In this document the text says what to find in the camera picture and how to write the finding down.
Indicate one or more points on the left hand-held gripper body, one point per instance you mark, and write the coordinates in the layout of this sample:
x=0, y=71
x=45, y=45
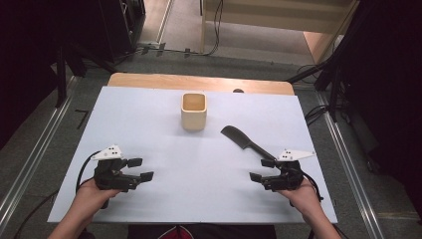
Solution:
x=111, y=176

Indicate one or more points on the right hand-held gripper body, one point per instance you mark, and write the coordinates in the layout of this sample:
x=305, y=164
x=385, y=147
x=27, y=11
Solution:
x=285, y=176

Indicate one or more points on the black comb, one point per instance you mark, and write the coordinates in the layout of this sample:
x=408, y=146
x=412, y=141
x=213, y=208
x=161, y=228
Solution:
x=244, y=141

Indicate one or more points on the beige square cup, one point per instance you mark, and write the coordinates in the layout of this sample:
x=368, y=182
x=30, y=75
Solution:
x=193, y=114

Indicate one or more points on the person's right hand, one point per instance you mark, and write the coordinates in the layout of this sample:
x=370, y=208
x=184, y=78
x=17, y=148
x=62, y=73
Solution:
x=300, y=199

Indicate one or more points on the person's left hand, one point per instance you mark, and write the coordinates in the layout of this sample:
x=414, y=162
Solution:
x=88, y=197

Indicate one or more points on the white table mat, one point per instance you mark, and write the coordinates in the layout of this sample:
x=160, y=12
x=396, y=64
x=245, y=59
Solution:
x=199, y=186

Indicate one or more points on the person's dark and red clothing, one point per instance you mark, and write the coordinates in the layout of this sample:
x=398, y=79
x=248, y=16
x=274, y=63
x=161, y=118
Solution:
x=205, y=232

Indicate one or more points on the black metal stand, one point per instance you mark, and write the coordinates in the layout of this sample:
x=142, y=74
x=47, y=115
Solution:
x=335, y=83
x=61, y=76

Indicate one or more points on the dark equipment cabinet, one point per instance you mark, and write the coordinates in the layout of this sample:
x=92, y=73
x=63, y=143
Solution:
x=122, y=26

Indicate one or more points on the aluminium floor rail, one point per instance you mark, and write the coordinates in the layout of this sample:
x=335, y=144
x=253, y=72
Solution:
x=351, y=166
x=36, y=146

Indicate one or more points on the light wooden furniture frame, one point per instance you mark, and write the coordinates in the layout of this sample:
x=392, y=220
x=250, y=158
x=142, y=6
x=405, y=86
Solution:
x=282, y=15

